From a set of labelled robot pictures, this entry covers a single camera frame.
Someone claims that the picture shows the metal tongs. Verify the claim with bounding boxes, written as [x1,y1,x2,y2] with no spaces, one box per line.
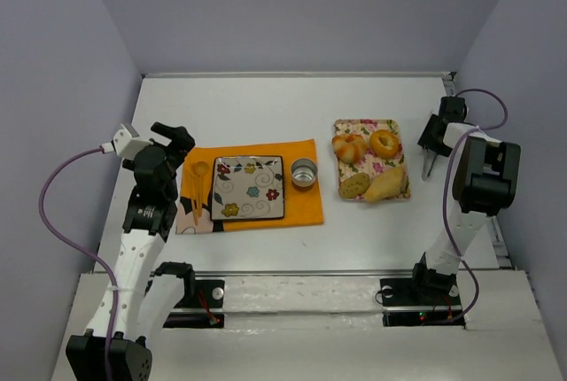
[421,148,439,182]

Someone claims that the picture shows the golden bagel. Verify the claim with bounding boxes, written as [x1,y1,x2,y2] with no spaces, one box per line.
[369,129,400,159]

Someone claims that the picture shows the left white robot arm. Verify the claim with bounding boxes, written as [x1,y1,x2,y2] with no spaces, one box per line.
[66,122,195,380]

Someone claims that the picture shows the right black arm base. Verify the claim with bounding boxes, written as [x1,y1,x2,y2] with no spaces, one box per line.
[375,277,466,328]

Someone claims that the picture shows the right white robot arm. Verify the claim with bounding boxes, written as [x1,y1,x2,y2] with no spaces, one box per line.
[412,90,521,297]

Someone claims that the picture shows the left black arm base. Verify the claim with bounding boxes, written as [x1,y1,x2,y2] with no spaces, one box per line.
[163,279,225,330]

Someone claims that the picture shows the triangular pastry bread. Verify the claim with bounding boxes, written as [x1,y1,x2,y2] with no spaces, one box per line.
[362,166,406,203]

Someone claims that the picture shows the striped round bread roll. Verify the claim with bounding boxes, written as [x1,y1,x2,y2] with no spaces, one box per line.
[331,134,368,164]

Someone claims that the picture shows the orange plastic spoon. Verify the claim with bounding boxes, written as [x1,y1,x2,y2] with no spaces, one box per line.
[192,160,209,218]

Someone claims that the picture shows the floral rectangular tray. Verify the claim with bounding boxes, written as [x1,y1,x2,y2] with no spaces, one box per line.
[332,119,411,201]

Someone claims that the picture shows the square floral plate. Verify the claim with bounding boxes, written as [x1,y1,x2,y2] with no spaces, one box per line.
[210,155,284,222]

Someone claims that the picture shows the green speckled cookie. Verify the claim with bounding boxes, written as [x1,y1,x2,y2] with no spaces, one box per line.
[338,173,371,199]

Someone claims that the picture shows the small metal cup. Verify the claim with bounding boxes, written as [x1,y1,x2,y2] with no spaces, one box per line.
[291,158,318,190]

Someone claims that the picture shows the orange cartoon placemat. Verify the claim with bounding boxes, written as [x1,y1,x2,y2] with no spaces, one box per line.
[176,139,324,235]

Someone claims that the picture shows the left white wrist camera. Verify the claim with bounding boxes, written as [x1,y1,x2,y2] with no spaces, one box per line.
[111,123,151,160]

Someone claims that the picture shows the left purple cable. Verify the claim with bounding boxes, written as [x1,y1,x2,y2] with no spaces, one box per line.
[38,145,117,381]

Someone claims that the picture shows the metal table rail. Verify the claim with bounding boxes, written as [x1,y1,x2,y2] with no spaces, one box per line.
[150,267,515,276]

